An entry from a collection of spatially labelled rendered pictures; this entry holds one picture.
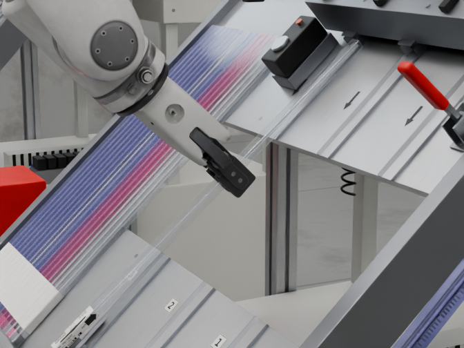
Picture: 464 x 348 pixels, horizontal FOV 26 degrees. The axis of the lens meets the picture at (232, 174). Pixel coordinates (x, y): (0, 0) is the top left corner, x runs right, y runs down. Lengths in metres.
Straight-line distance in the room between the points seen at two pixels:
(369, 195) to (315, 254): 2.24
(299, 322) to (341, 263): 2.26
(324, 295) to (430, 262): 0.78
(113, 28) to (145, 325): 0.32
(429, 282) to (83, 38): 0.38
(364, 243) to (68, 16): 0.90
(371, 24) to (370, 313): 0.39
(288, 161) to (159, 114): 0.62
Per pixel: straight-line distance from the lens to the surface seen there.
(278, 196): 1.62
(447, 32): 1.03
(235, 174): 1.11
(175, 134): 1.04
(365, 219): 1.68
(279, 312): 1.59
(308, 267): 3.75
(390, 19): 1.09
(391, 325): 0.89
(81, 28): 0.92
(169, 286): 1.08
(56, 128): 5.94
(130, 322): 1.09
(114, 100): 1.03
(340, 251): 3.94
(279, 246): 1.65
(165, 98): 1.03
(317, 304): 1.63
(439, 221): 0.89
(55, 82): 5.90
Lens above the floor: 1.19
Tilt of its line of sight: 13 degrees down
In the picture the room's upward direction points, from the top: straight up
